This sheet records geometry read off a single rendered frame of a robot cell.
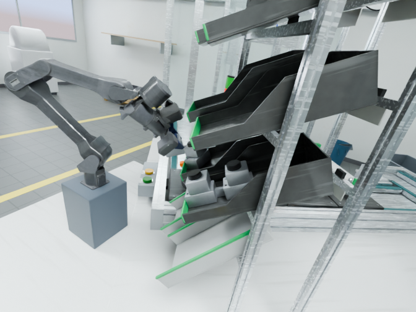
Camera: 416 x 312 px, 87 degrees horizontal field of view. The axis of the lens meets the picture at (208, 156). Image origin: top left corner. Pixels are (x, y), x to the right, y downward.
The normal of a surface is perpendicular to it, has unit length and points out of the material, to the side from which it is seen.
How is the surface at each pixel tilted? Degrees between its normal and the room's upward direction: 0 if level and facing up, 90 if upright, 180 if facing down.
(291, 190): 90
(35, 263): 0
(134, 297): 0
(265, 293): 0
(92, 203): 90
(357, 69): 90
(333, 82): 90
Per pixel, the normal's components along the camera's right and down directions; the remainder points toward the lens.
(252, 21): -0.05, 0.43
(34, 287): 0.15, -0.89
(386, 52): -0.49, 0.31
